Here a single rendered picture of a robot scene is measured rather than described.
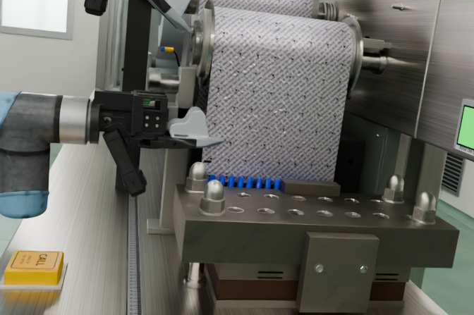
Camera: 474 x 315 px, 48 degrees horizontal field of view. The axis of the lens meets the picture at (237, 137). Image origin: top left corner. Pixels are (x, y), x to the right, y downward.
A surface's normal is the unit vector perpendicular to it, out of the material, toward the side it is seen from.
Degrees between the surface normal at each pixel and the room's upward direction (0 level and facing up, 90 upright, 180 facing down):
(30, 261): 0
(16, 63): 90
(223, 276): 90
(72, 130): 101
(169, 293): 0
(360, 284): 90
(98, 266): 0
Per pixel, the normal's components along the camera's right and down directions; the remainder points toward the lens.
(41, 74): 0.19, 0.21
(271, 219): 0.11, -0.98
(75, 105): 0.22, -0.56
